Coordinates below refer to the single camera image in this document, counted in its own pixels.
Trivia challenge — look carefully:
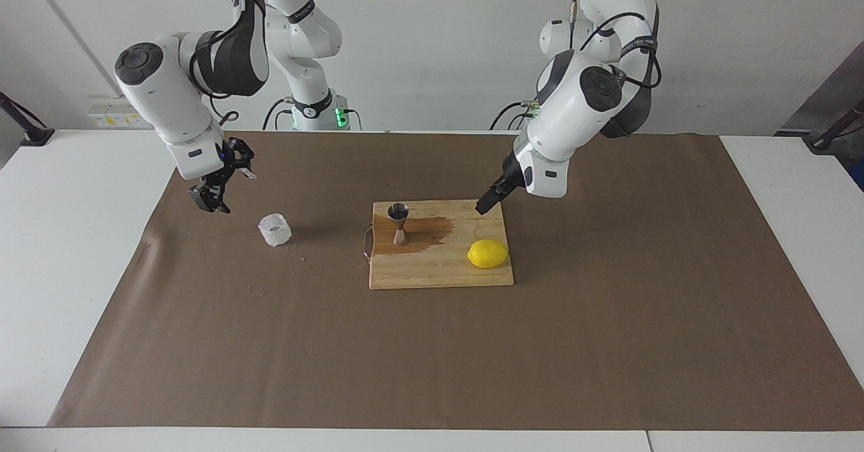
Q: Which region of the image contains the yellow lemon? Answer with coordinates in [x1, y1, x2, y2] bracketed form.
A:
[467, 239, 509, 269]

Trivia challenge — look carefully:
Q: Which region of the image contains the wooden cutting board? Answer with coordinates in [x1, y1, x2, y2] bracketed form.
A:
[362, 199, 514, 291]

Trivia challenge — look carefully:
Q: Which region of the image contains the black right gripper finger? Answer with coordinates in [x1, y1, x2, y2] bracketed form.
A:
[188, 183, 230, 215]
[236, 138, 257, 178]

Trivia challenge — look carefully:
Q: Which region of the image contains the steel double jigger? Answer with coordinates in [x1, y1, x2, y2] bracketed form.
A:
[387, 202, 410, 247]

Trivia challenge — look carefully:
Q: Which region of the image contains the black right base cable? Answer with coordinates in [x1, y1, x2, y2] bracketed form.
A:
[262, 98, 294, 131]

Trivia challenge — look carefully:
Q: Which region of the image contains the white wall socket box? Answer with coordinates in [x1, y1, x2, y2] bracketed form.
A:
[88, 96, 148, 129]

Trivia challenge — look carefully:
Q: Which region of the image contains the black left base cable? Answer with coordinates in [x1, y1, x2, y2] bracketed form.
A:
[491, 100, 543, 131]

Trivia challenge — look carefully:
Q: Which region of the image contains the dark grey panel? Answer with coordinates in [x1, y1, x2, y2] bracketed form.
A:
[786, 39, 864, 136]

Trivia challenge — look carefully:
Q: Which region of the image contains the black clamp stand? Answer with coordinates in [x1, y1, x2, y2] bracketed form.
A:
[803, 100, 864, 154]
[0, 91, 55, 147]

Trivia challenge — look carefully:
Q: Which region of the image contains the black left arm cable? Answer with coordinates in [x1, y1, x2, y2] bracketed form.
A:
[569, 0, 664, 92]

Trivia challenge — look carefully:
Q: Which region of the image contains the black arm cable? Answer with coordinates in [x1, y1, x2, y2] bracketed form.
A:
[189, 0, 264, 125]
[569, 0, 664, 92]

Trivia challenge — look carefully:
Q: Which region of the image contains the brown paper mat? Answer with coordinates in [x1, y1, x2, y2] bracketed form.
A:
[47, 130, 864, 432]

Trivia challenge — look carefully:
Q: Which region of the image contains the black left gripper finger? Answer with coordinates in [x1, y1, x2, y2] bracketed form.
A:
[475, 179, 510, 217]

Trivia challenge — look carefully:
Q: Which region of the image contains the black base cable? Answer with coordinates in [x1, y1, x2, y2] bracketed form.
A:
[491, 100, 543, 131]
[262, 98, 294, 131]

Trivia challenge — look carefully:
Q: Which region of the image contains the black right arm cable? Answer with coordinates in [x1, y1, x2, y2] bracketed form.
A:
[189, 0, 264, 125]

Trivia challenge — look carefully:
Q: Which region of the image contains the clear textured cup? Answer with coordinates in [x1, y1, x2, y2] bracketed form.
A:
[258, 213, 292, 248]

